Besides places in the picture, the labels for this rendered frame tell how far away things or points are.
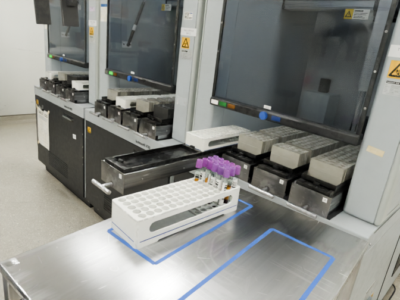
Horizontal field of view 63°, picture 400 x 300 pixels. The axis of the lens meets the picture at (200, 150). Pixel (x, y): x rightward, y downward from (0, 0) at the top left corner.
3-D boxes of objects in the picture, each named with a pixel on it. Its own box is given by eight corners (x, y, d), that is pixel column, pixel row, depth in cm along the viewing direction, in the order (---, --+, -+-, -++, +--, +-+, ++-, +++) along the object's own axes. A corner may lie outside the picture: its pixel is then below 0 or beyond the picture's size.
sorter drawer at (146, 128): (226, 121, 211) (228, 107, 208) (243, 126, 202) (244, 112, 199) (131, 134, 161) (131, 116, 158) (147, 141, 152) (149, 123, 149)
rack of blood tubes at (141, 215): (210, 193, 88) (212, 172, 86) (237, 209, 81) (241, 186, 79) (109, 225, 68) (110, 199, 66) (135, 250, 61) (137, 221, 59)
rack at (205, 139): (231, 137, 150) (233, 124, 148) (249, 143, 143) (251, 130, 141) (184, 146, 129) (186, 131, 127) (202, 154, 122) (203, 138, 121)
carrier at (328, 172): (342, 186, 104) (347, 168, 102) (340, 187, 102) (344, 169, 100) (309, 173, 111) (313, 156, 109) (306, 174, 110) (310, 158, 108)
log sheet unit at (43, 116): (37, 143, 271) (36, 101, 260) (50, 153, 253) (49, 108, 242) (34, 143, 269) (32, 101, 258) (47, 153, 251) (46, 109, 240)
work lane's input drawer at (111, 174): (231, 149, 155) (234, 131, 153) (255, 158, 146) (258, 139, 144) (88, 182, 105) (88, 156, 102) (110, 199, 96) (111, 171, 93)
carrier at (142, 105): (152, 113, 169) (152, 102, 168) (148, 114, 168) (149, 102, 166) (138, 109, 177) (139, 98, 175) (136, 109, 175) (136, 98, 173)
